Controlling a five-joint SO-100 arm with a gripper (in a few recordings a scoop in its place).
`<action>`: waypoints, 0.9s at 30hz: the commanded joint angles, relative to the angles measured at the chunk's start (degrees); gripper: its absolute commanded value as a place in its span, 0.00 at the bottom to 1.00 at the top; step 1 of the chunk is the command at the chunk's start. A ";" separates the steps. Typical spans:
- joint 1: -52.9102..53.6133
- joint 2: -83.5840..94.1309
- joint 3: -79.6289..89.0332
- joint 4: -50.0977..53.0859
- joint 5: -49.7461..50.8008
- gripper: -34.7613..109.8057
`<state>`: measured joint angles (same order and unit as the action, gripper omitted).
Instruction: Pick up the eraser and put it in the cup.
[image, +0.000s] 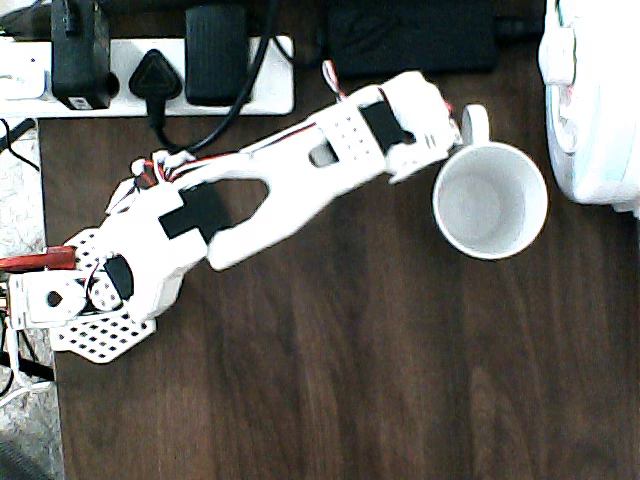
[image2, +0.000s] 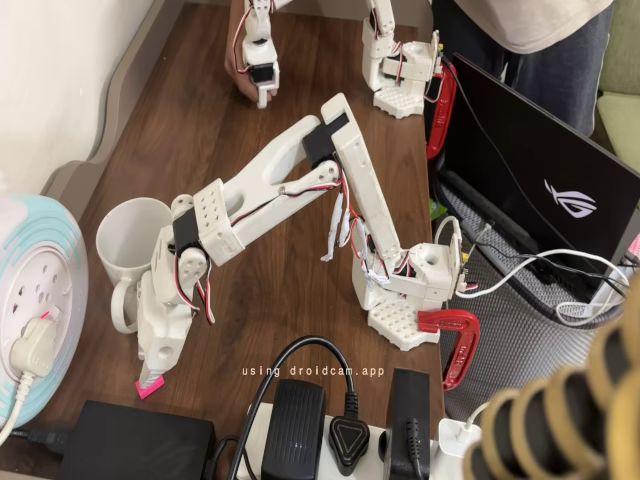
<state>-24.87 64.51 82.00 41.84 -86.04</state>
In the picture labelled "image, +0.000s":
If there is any large black power brick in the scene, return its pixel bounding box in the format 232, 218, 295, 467
326, 0, 498, 77

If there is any white ceramic mug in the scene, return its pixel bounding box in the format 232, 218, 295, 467
431, 103, 550, 262

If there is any white power strip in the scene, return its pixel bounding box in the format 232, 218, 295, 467
0, 34, 295, 119

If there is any ribbed black power adapter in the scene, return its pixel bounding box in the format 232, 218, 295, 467
184, 4, 250, 107

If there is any tall black power adapter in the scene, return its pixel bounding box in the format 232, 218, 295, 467
50, 0, 113, 111

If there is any white usb charger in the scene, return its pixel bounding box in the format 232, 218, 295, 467
0, 41, 52, 102

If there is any red c-clamp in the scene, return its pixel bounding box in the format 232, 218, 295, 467
0, 245, 77, 275

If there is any white plug with cable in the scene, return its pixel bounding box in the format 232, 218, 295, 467
539, 19, 577, 87

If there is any white teal cable reel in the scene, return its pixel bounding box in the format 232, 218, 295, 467
537, 0, 640, 220

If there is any black triangular plug with cable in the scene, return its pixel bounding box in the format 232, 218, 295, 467
128, 0, 281, 154

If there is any white cable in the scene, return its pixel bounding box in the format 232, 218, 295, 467
0, 319, 54, 407

